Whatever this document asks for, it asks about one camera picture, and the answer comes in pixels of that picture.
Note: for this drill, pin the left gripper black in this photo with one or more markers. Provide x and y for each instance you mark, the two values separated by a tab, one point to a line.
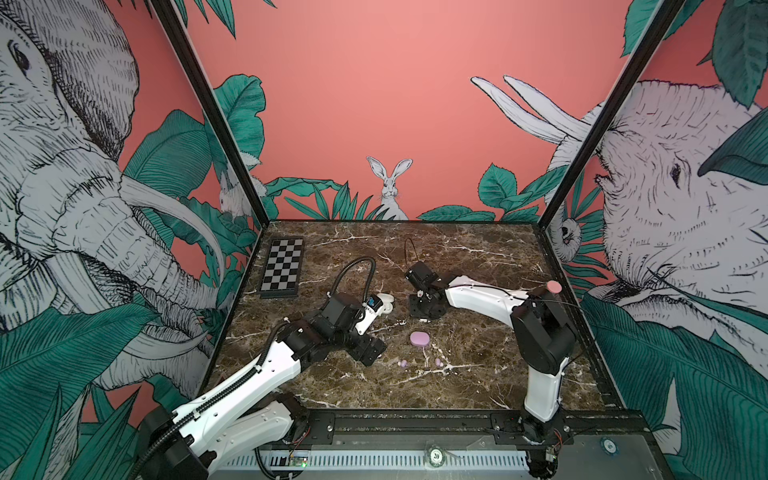
362	353

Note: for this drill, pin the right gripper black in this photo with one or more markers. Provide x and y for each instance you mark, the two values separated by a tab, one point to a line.
414	310

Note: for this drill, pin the white earbud charging case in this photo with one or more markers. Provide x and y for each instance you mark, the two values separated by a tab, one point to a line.
387	303

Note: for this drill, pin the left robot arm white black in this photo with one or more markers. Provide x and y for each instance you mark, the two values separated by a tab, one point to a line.
247	411

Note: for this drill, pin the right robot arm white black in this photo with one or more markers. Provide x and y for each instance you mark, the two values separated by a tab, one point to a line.
544	332

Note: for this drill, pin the pink earbud charging case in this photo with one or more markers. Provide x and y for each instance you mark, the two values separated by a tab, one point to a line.
420	339

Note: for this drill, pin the black white checkerboard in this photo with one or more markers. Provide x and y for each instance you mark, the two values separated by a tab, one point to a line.
282	269

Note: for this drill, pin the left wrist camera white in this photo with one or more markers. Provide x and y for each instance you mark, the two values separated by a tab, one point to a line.
370	311

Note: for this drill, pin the white perforated cable duct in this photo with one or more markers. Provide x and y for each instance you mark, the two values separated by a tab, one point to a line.
352	460

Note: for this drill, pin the black right frame post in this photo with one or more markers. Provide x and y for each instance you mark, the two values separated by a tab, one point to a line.
660	21

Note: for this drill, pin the black frame post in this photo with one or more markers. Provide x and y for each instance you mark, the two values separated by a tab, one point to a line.
168	16
660	21

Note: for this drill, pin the black left frame post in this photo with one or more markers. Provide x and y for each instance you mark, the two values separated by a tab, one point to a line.
168	16

